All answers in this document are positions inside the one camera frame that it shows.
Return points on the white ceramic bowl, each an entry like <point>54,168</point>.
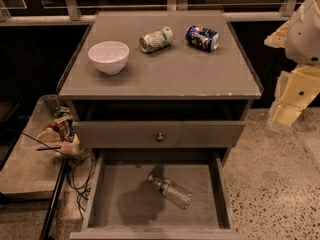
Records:
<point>109,57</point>

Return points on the blue soda can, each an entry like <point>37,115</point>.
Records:
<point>204,38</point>

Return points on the metal window railing frame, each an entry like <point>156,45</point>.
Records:
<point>76,12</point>

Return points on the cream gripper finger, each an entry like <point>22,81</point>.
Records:
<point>282,116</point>

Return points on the grey wooden drawer cabinet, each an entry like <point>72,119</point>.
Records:
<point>180,82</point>

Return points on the green white soda can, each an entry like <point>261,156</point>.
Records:
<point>156,40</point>

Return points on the clear plastic water bottle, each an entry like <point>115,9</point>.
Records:
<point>171,191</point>

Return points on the closed grey top drawer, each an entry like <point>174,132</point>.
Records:
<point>142,134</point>

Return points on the round metal drawer knob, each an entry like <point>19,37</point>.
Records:
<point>160,137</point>

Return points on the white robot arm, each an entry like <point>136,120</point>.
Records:
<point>300,37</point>

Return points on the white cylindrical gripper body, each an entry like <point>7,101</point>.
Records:
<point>305,34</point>

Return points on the open grey middle drawer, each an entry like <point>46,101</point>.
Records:
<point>123,204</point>

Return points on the grey side tray table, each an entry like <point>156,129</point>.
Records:
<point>28,170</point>

